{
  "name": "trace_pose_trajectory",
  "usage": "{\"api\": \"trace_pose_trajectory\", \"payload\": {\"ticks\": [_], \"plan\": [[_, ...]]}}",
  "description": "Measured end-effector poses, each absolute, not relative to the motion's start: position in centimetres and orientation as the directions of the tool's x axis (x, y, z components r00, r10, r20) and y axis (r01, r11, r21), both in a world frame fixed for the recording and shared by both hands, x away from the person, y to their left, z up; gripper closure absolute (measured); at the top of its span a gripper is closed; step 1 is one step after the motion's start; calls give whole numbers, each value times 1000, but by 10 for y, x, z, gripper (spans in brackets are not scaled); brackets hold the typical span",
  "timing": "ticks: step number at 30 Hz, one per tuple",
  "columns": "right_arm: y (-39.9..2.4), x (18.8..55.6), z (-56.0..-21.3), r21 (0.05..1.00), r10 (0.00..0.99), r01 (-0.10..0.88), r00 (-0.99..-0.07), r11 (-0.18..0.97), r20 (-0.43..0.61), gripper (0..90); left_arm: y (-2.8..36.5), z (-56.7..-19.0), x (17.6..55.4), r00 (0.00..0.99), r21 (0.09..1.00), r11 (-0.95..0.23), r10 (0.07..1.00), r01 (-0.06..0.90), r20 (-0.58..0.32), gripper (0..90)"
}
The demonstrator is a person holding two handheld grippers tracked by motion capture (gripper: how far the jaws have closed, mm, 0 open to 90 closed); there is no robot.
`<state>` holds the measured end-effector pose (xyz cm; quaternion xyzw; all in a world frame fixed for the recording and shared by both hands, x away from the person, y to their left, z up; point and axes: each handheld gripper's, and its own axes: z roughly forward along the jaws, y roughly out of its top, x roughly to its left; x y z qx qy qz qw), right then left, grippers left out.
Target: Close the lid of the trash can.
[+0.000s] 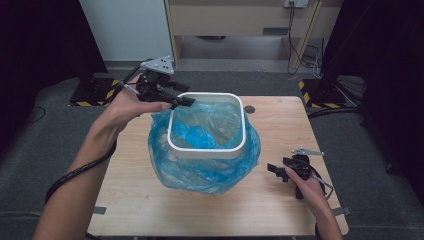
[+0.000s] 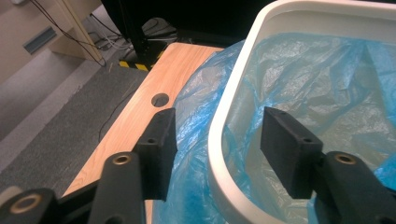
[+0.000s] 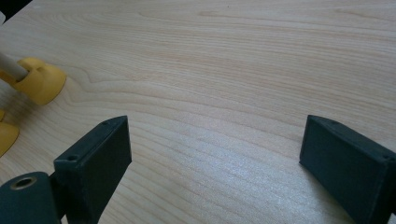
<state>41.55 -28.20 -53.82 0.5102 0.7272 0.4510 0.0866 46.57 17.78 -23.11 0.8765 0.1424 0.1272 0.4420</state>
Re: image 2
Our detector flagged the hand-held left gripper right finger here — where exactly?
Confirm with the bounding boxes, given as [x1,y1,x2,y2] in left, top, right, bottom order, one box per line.
[259,105,325,201]

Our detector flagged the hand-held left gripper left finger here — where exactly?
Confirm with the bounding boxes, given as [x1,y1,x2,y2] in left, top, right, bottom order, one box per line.
[132,107,178,202]

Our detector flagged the blue plastic trash bag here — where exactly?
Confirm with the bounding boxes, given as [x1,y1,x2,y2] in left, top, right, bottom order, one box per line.
[153,31,396,224]

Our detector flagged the white rectangular bin rim ring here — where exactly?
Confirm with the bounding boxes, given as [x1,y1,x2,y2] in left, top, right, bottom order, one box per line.
[207,0,396,224]

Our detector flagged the black stand with striped base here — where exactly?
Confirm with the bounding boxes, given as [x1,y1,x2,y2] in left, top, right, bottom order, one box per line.
[100,0,179,73]

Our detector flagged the light wooden desk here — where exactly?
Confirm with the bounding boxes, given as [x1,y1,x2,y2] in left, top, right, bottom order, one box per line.
[0,0,105,86]

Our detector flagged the thin black floor cable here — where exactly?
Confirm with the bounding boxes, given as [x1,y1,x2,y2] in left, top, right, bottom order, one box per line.
[97,83,138,145]

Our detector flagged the thick black floor cables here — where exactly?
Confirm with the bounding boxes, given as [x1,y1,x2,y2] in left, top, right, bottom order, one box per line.
[90,13,178,52]

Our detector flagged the black hanging cables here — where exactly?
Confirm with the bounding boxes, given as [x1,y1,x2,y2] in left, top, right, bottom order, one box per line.
[29,0,108,68]

